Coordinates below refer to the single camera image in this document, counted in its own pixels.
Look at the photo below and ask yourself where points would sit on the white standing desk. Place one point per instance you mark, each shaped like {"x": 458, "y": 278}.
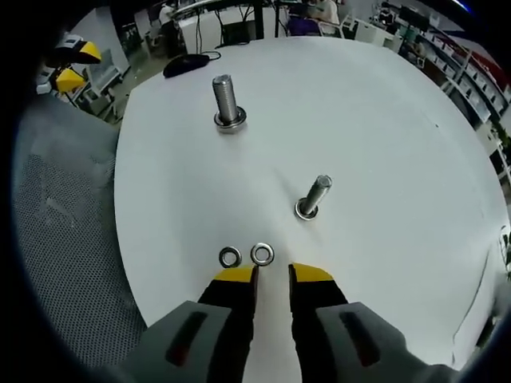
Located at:
{"x": 223, "y": 10}

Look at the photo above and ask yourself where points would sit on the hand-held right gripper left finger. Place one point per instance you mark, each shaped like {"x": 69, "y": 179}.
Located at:
{"x": 231, "y": 311}

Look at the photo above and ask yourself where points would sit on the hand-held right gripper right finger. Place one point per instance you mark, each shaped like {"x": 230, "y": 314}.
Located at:
{"x": 315, "y": 307}

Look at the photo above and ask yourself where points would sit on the small steel washer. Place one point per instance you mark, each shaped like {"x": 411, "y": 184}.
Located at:
{"x": 222, "y": 257}
{"x": 254, "y": 254}
{"x": 298, "y": 210}

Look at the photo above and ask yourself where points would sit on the white background chair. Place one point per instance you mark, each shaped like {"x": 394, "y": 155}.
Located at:
{"x": 105, "y": 76}

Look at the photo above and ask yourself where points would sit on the black computer mouse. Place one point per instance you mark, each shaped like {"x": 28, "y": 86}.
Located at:
{"x": 185, "y": 65}

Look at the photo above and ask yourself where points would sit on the small threaded steel stud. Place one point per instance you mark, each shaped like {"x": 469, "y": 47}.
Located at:
{"x": 317, "y": 191}

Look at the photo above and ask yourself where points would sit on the large steel washer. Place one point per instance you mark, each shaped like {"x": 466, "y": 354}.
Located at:
{"x": 240, "y": 115}

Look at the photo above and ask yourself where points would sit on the large threaded steel stud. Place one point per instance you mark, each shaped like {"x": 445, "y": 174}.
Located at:
{"x": 225, "y": 95}

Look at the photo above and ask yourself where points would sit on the shelving unit with white bins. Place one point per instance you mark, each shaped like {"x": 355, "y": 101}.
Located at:
{"x": 463, "y": 64}

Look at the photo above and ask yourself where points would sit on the grey mesh office chair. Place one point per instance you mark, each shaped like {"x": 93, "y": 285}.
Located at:
{"x": 60, "y": 239}

